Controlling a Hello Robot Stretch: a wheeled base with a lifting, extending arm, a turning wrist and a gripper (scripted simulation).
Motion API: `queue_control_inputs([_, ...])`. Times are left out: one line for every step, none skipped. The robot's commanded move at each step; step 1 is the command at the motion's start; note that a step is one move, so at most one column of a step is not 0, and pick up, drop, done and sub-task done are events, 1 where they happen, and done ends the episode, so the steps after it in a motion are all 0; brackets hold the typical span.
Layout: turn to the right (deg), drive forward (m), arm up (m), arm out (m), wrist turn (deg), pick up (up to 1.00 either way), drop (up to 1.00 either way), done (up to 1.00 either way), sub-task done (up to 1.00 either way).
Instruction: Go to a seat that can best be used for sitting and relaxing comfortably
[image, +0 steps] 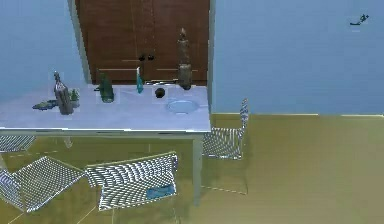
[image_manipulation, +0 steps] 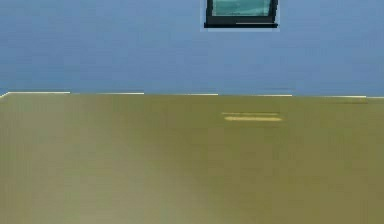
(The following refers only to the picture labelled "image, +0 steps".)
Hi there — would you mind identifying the pale blue plate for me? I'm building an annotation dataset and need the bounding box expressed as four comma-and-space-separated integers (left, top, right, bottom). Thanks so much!
166, 99, 200, 115

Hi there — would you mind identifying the teal spray bottle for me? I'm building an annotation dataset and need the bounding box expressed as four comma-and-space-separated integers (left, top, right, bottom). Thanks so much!
135, 66, 145, 95

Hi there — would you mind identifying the white dining table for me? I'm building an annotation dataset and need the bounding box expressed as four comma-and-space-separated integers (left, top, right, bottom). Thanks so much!
0, 83, 212, 207

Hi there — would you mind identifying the blue cloth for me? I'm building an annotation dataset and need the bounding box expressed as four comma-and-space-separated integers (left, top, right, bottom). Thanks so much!
145, 184, 177, 201

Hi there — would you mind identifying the dark green bottle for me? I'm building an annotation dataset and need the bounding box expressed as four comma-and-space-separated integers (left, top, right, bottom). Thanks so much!
95, 69, 115, 104

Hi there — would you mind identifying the brown wooden double door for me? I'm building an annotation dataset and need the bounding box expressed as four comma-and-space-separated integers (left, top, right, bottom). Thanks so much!
74, 0, 211, 86

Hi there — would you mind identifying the small potted green plant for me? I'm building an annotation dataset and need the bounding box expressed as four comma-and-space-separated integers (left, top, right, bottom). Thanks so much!
69, 88, 81, 109

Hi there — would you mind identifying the grey patterned bottle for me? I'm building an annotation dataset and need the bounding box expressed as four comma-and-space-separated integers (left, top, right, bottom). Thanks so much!
53, 71, 74, 116

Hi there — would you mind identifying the flat dark green object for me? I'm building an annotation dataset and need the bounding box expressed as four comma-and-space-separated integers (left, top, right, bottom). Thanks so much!
31, 99, 60, 112

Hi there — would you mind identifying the white wire mesh chair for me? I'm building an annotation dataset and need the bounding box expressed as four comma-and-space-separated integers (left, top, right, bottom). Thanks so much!
201, 97, 250, 196
0, 135, 37, 154
84, 151, 179, 224
0, 155, 86, 214

